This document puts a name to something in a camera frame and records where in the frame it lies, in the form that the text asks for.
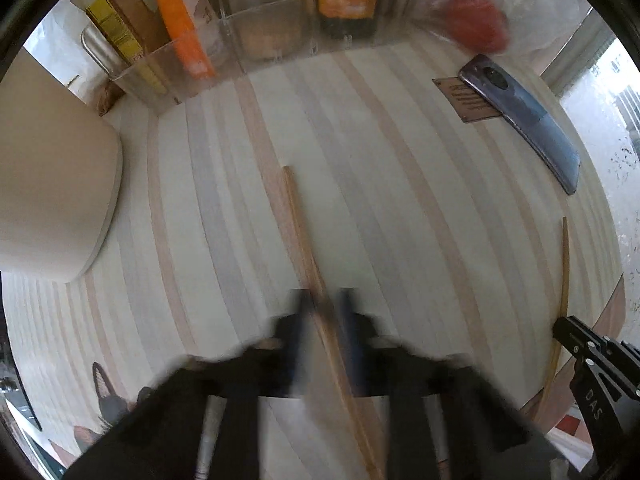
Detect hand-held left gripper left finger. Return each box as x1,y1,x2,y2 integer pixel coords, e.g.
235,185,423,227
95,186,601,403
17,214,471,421
62,287,316,480

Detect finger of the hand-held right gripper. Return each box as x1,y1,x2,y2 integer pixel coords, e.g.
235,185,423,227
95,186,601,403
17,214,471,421
551,315,609,362

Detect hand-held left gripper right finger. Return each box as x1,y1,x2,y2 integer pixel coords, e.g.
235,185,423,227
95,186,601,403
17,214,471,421
337,287,563,480

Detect wooden chopstick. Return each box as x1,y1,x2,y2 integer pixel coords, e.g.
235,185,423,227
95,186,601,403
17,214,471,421
542,216,571,403
282,166,386,480

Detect grey smartphone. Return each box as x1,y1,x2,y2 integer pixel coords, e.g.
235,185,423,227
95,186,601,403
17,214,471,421
459,54,582,196

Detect brown engraved plaque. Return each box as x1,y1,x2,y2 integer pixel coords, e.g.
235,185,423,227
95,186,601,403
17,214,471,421
432,76,501,123

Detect white rounded container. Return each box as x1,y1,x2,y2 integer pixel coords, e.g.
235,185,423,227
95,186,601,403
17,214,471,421
0,52,124,283

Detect clear acrylic organizer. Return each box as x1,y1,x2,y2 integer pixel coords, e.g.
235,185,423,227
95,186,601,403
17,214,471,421
107,0,436,118

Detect woven brown coaster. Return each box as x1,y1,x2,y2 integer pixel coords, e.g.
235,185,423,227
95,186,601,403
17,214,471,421
95,82,126,118

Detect orange and white carton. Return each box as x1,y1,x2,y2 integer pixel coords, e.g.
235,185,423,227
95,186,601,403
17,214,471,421
117,0,218,81

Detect clear plastic bag red contents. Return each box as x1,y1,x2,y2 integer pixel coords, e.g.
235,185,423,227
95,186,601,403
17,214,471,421
415,0,591,58

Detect brown packet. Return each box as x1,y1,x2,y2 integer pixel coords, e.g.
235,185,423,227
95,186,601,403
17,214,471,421
107,0,171,56

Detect yellow packet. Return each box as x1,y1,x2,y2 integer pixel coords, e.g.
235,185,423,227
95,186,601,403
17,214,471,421
70,0,168,96

